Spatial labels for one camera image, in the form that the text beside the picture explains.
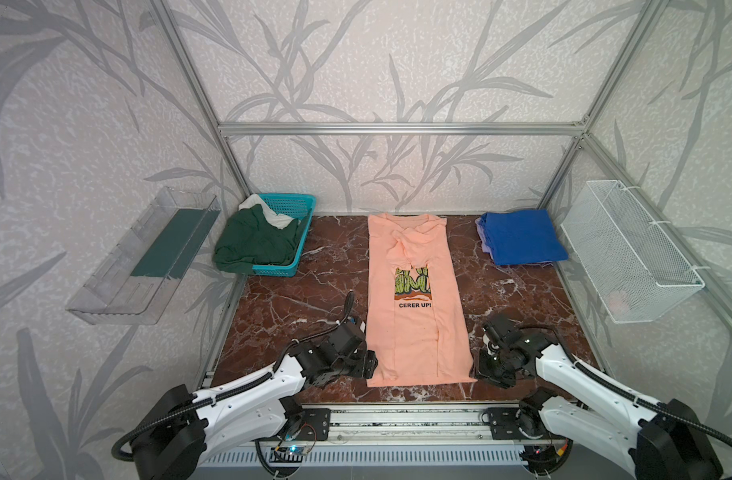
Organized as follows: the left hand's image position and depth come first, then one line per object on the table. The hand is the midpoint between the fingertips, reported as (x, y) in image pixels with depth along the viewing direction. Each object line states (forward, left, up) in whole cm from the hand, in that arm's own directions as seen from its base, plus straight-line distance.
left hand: (372, 355), depth 81 cm
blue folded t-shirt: (+46, -56, -4) cm, 73 cm away
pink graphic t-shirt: (+12, -14, -4) cm, 19 cm away
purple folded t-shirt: (+42, -41, -4) cm, 58 cm away
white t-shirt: (+54, +40, -5) cm, 68 cm away
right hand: (-2, -28, -2) cm, 28 cm away
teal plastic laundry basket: (+56, +33, +1) cm, 65 cm away
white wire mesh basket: (+9, -57, +31) cm, 66 cm away
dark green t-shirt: (+40, +46, +1) cm, 61 cm away
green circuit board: (-21, +17, -3) cm, 28 cm away
